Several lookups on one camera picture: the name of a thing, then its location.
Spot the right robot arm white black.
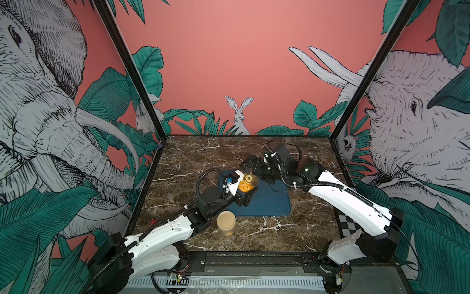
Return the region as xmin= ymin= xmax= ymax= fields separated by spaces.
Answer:
xmin=241 ymin=140 xmax=405 ymax=272

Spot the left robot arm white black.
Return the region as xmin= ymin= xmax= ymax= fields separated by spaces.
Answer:
xmin=81 ymin=168 xmax=259 ymax=294

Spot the black white checkerboard plate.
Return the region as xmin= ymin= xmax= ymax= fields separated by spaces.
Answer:
xmin=337 ymin=211 xmax=361 ymax=237

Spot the jar with beige lid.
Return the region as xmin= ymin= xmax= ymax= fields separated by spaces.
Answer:
xmin=216 ymin=211 xmax=236 ymax=236

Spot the white slotted cable duct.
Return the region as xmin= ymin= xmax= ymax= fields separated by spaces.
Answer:
xmin=124 ymin=275 xmax=326 ymax=291

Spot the clear jar of cookies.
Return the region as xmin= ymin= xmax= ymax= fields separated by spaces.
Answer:
xmin=238 ymin=173 xmax=259 ymax=193

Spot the black front mounting rail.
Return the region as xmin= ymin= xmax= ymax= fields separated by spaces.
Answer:
xmin=109 ymin=250 xmax=401 ymax=274

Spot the teal rectangular tray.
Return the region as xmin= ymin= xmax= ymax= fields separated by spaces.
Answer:
xmin=217 ymin=170 xmax=291 ymax=217

